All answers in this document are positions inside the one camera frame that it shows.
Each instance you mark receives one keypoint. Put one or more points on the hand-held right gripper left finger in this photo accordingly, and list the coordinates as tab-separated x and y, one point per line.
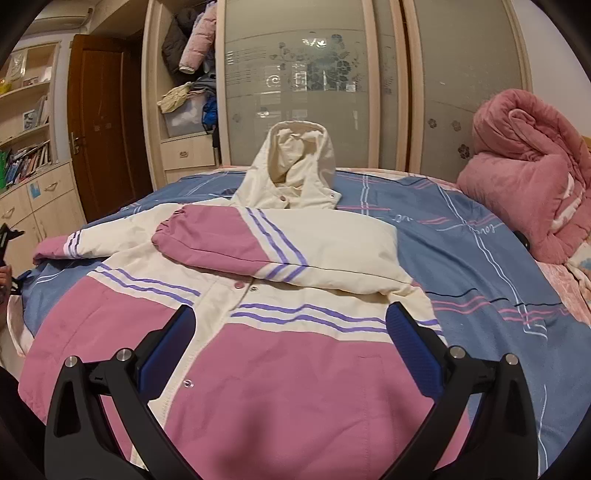
164	350

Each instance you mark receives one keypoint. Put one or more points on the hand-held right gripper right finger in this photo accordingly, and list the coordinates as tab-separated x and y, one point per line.
415	350

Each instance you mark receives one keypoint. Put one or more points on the pink and cream hooded jacket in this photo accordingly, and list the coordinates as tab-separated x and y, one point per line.
295	369

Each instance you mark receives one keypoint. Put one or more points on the grey folded clothes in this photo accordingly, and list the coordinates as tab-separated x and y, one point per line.
203	84

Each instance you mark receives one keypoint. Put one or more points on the beige bookshelf cabinet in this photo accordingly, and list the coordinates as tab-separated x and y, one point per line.
55	203

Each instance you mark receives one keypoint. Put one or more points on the row of books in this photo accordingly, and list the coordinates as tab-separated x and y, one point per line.
27	164

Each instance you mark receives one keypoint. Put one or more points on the blue plaid bed sheet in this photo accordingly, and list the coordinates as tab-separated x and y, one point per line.
461	258

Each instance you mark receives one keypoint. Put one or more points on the brown wooden door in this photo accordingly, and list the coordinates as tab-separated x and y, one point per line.
106	138

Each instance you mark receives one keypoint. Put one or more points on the pink floral sheet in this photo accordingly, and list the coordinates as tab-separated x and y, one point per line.
568	286

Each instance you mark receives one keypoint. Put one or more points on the beige wardrobe drawer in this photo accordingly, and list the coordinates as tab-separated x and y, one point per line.
189	153

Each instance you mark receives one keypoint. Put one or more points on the clear plastic storage box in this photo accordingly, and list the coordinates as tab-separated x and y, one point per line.
184	121

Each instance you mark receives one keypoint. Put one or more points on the beige crumpled cloth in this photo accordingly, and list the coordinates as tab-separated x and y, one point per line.
173	98

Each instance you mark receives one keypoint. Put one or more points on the pink fluffy comforter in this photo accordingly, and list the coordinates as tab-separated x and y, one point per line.
517	161

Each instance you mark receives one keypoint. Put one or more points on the white air conditioner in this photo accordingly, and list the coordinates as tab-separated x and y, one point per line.
60	14

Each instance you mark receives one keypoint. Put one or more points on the blue cloth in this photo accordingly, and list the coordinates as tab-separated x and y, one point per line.
208	115

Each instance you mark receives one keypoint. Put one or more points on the beige wardrobe with frosted doors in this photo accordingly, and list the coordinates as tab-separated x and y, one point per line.
323	115

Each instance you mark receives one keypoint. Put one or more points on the dark hanging jacket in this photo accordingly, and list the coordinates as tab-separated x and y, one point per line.
176	41

